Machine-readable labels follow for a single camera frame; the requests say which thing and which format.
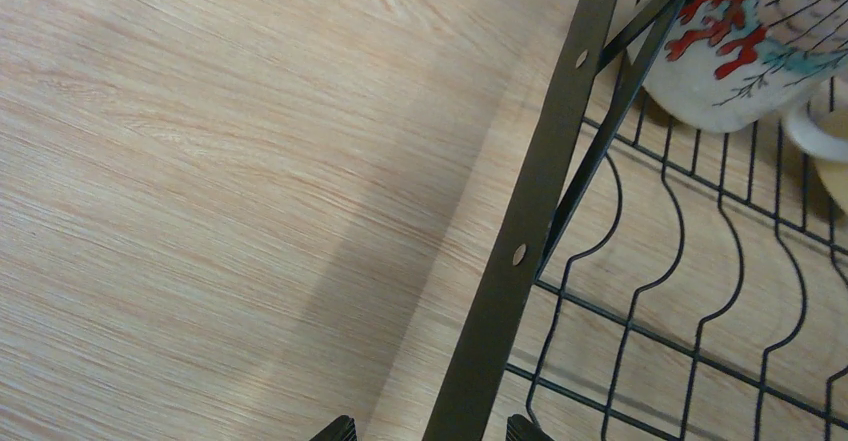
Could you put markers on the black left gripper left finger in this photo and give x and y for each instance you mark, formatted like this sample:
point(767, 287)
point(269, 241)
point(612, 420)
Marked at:
point(343, 428)

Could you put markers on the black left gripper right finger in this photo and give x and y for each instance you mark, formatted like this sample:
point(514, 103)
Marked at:
point(520, 428)

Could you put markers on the black wire dish rack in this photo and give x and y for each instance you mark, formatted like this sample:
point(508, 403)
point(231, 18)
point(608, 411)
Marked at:
point(651, 280)

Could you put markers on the cream ceramic mug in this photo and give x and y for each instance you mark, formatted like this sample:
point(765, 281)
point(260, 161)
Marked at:
point(728, 63)

